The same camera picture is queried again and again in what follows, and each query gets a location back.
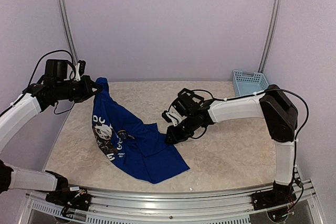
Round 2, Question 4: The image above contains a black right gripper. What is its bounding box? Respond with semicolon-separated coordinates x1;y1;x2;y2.
164;115;197;144

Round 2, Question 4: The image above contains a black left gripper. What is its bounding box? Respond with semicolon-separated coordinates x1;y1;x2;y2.
55;74;102;103

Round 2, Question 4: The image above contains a blue printed t-shirt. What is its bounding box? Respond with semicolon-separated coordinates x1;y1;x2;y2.
92;77;189;184

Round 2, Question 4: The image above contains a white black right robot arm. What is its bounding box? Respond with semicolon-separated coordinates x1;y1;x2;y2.
162;85;298;205

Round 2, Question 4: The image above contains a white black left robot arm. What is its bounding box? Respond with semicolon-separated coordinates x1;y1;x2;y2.
1;75;103;206

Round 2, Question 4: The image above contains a light blue plastic basket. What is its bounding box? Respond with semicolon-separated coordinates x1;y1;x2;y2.
233;70;269;97

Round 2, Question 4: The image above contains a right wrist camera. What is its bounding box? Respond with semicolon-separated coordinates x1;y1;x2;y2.
161;110;182;126

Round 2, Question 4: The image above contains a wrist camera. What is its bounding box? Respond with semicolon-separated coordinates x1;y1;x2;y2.
72;60;86;81
161;110;182;126

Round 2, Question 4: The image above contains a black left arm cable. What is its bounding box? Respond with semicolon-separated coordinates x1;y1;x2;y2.
22;49;77;93

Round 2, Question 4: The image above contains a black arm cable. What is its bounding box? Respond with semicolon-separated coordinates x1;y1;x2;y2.
167;89;308;143
22;49;77;93

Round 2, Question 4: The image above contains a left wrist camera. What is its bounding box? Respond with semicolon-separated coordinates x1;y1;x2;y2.
72;60;86;81

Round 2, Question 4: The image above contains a black square frame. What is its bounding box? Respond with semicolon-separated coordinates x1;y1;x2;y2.
177;88;204;109

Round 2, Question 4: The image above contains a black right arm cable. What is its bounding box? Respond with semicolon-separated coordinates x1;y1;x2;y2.
167;89;308;143

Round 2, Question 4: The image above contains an aluminium front rail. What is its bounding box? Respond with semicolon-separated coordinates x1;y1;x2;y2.
19;182;323;224

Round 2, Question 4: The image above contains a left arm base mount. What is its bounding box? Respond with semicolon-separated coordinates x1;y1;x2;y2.
45;186;92;211

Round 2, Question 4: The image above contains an aluminium corner post left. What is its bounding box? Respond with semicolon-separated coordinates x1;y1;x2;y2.
57;0;78;64

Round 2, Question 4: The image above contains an aluminium corner post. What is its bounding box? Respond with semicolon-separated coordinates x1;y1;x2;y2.
57;0;78;64
258;0;281;73

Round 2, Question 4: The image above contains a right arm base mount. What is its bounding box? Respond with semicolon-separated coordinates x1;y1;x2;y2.
251;179;304;210

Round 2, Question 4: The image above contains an aluminium corner post right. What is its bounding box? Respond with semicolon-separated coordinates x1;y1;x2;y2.
258;0;281;73

